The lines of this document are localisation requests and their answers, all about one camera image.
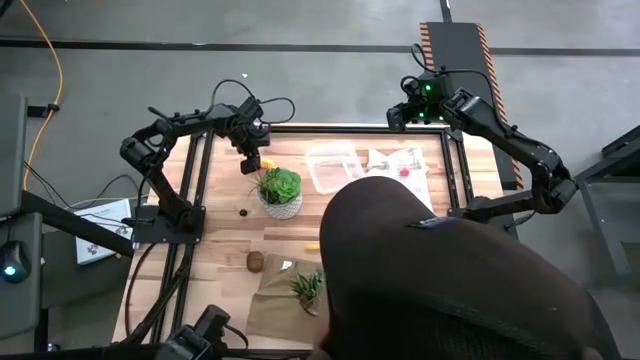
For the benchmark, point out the white printed booklet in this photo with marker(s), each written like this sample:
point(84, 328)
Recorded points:
point(100, 245)

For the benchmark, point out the black diagonal beam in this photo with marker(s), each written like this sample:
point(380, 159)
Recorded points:
point(75, 222)

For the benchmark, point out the black floor bracket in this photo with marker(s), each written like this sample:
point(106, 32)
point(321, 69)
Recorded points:
point(37, 111)

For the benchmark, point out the succulent in white patterned pot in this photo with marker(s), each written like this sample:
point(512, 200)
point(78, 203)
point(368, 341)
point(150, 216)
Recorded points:
point(282, 187)

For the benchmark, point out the black side table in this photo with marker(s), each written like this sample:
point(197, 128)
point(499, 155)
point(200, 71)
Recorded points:
point(605, 210)

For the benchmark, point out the pink-red toy raspberry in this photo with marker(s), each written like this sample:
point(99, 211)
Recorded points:
point(404, 172)

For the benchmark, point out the white paper tag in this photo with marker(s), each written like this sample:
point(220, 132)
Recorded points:
point(287, 265)

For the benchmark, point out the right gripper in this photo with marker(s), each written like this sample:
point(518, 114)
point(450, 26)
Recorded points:
point(412, 112)

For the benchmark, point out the black aluminium table frame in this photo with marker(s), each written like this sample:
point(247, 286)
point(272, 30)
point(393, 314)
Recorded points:
point(350, 129)

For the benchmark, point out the small yellow toy banana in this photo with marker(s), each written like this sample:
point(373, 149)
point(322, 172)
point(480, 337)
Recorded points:
point(312, 246)

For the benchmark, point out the tan cloth napkin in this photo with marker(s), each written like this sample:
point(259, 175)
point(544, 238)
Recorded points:
point(270, 310)

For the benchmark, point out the black computer mouse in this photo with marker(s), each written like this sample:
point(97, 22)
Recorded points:
point(15, 260)

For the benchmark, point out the succulents in black pot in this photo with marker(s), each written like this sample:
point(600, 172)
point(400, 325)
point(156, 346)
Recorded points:
point(306, 290)

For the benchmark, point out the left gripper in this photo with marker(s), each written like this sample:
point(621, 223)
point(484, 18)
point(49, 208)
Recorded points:
point(252, 137)

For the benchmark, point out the brown toy kiwi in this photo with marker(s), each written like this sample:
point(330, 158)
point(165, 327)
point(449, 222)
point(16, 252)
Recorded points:
point(255, 261)

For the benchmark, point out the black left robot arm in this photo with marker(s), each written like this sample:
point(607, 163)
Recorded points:
point(160, 187)

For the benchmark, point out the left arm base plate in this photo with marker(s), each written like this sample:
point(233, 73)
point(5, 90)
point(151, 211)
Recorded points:
point(150, 232)

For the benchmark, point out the black device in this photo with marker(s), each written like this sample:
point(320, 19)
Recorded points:
point(200, 335)

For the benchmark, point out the clear plastic tupperware container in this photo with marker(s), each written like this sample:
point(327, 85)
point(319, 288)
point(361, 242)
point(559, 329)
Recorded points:
point(332, 167)

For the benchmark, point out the white checked dish towel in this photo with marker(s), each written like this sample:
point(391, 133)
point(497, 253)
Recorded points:
point(415, 160)

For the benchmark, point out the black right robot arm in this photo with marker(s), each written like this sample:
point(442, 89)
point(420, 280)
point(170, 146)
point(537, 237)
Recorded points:
point(500, 132)

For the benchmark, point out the grey panel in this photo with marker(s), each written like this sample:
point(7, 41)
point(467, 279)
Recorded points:
point(12, 155)

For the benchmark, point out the grey desk surface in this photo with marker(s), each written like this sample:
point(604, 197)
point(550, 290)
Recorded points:
point(22, 310)

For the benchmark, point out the black mat with striped edges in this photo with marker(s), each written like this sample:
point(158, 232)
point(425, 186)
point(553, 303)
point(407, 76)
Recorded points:
point(460, 45)

